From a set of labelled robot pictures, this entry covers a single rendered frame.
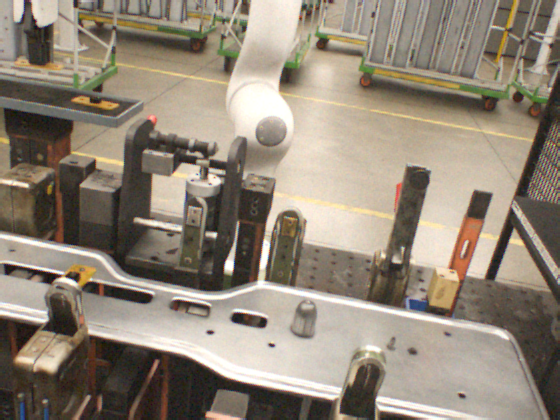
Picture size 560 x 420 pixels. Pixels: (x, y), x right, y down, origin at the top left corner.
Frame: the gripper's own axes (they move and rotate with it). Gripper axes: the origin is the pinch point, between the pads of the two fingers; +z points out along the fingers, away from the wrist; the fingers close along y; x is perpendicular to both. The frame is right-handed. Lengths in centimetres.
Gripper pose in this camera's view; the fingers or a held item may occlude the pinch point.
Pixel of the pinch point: (39, 52)
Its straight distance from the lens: 116.2
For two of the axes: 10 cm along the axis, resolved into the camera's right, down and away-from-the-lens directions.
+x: 9.9, 1.1, 1.0
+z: -1.4, 8.9, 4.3
